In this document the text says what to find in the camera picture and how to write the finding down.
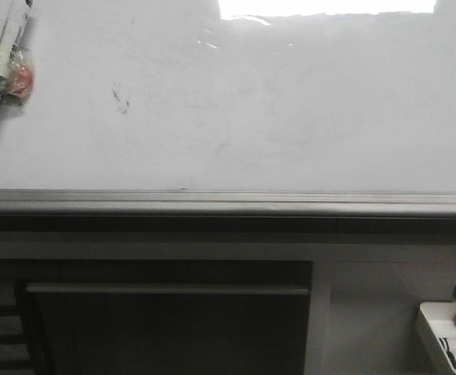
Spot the white plastic marker tray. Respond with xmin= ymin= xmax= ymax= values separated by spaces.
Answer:
xmin=415 ymin=302 xmax=456 ymax=374

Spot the dark cabinet panel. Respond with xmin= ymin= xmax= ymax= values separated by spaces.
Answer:
xmin=17 ymin=260 xmax=313 ymax=374

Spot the white whiteboard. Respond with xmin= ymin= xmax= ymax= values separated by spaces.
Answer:
xmin=0 ymin=1 xmax=456 ymax=216

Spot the white black whiteboard marker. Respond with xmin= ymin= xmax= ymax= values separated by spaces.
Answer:
xmin=0 ymin=1 xmax=33 ymax=108

